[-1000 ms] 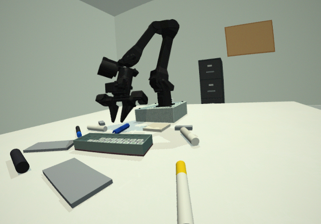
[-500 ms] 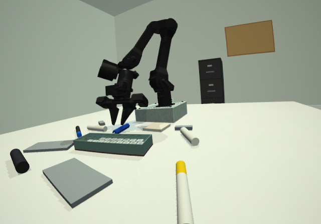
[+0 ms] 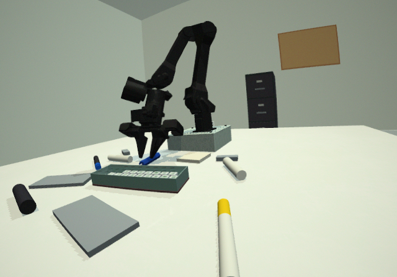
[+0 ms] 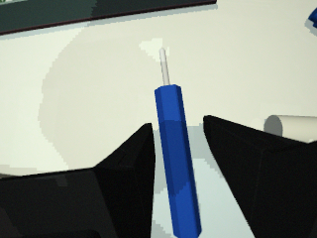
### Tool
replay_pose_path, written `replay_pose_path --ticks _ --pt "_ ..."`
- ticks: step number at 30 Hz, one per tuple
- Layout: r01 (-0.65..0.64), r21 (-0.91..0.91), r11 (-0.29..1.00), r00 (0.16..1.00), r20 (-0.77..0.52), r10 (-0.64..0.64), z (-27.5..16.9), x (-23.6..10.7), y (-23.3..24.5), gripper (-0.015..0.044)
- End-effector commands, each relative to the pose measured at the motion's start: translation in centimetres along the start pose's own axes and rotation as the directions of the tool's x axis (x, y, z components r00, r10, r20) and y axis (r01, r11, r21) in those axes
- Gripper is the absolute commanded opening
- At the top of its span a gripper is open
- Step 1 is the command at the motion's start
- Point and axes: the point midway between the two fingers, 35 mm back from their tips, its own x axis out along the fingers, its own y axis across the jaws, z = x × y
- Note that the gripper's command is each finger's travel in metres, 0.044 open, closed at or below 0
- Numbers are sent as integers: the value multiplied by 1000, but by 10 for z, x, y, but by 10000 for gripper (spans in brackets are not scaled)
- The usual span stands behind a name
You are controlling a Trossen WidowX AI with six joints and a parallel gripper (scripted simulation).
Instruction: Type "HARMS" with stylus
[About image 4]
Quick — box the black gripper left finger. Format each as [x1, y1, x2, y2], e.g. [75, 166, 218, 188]
[0, 123, 156, 238]

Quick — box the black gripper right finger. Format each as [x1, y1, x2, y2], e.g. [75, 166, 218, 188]
[203, 115, 317, 238]

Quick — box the black and blue pen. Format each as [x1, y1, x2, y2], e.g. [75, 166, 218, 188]
[308, 7, 317, 28]

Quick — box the dark blue stylus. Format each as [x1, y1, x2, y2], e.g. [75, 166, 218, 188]
[155, 48, 202, 238]

